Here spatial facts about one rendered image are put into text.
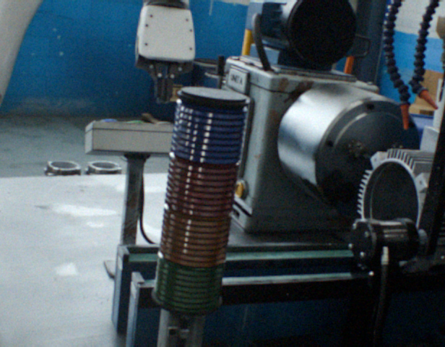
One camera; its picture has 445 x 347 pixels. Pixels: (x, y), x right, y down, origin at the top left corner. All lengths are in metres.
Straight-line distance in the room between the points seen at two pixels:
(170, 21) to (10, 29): 0.55
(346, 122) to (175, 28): 0.36
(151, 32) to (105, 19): 5.45
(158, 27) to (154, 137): 0.20
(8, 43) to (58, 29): 5.80
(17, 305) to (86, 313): 0.11
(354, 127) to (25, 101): 5.43
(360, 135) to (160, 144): 0.39
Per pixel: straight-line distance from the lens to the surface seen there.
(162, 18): 1.14
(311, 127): 1.23
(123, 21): 6.66
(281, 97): 1.37
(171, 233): 0.53
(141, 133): 1.08
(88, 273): 1.15
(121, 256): 0.92
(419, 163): 1.00
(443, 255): 1.02
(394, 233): 0.86
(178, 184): 0.52
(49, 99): 6.51
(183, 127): 0.51
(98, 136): 1.06
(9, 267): 1.16
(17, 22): 0.65
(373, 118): 1.23
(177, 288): 0.54
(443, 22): 1.05
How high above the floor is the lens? 1.29
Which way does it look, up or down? 15 degrees down
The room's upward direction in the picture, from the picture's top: 8 degrees clockwise
